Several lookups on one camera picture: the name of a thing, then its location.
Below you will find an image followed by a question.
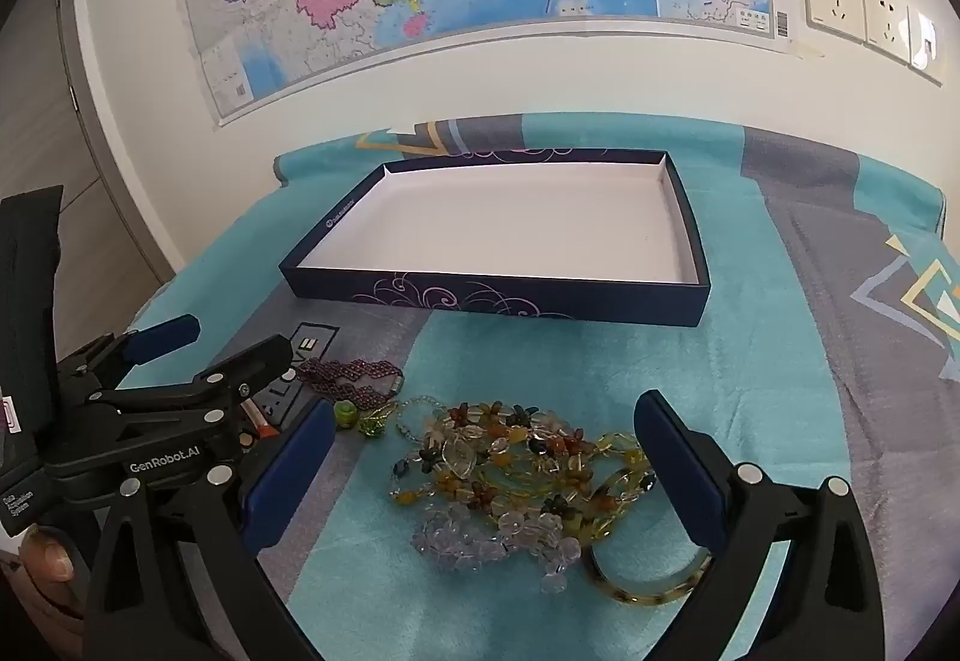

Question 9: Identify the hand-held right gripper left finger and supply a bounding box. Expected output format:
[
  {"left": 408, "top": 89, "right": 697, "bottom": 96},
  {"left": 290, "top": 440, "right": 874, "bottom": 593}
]
[{"left": 81, "top": 398, "right": 336, "bottom": 661}]

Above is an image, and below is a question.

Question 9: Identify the clear crystal bracelet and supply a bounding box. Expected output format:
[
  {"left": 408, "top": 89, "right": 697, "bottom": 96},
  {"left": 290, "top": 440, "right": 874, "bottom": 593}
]
[{"left": 495, "top": 511, "right": 586, "bottom": 594}]

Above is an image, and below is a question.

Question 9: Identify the teal and grey printed blanket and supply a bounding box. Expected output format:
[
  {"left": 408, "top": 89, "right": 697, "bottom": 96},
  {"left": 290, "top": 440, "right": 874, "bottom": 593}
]
[{"left": 135, "top": 112, "right": 960, "bottom": 661}]

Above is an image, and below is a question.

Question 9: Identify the yellow-green bead ring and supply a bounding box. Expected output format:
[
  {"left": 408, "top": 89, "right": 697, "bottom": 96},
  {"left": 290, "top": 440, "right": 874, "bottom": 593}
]
[{"left": 356, "top": 406, "right": 398, "bottom": 438}]

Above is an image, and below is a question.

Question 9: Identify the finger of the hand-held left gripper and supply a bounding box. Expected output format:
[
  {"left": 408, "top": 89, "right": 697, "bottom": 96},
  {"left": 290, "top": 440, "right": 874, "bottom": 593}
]
[
  {"left": 56, "top": 314, "right": 201, "bottom": 399},
  {"left": 112, "top": 334, "right": 293, "bottom": 411}
]

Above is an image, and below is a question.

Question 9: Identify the amber speckled bangle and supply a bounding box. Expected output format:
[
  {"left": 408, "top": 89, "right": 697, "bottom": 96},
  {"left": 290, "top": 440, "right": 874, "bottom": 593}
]
[{"left": 585, "top": 469, "right": 713, "bottom": 609}]

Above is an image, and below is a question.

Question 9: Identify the person's left hand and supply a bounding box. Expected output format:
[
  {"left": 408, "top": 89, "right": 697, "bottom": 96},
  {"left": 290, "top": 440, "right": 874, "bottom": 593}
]
[{"left": 19, "top": 522, "right": 89, "bottom": 641}]

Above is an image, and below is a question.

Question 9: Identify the shallow dark blue box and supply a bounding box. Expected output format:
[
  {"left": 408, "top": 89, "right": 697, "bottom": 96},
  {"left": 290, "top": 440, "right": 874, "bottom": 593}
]
[{"left": 277, "top": 148, "right": 712, "bottom": 330}]

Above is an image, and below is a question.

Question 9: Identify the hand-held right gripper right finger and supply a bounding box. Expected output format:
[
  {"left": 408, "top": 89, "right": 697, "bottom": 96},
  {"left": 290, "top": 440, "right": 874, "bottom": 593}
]
[{"left": 634, "top": 391, "right": 886, "bottom": 661}]

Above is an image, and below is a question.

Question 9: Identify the purple beaded bracelet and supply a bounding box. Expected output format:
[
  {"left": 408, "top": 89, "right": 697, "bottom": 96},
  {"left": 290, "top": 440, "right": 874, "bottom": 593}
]
[{"left": 295, "top": 359, "right": 406, "bottom": 407}]

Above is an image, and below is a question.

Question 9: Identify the lilac crystal bracelet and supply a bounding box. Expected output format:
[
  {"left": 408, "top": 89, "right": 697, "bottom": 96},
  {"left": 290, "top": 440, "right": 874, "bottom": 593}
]
[{"left": 411, "top": 507, "right": 511, "bottom": 572}]

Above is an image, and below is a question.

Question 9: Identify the flower bead necklace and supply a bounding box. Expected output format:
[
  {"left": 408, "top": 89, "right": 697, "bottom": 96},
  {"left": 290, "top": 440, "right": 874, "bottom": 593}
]
[{"left": 390, "top": 398, "right": 661, "bottom": 519}]

